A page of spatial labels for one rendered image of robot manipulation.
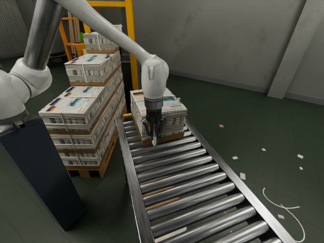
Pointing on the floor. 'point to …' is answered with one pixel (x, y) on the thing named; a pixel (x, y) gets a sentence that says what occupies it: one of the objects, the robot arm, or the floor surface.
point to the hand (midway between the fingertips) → (154, 139)
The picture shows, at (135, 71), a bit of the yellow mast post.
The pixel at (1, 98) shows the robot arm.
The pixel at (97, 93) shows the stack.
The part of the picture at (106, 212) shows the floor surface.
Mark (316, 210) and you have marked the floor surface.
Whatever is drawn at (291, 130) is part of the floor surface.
